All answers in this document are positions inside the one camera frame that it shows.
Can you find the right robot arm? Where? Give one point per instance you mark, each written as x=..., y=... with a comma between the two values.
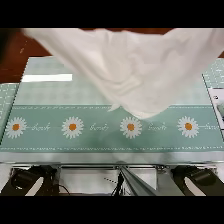
x=196, y=181

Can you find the white T-shirt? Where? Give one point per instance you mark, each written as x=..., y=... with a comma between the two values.
x=133, y=66

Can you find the silver frame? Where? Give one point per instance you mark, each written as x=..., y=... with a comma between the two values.
x=133, y=181

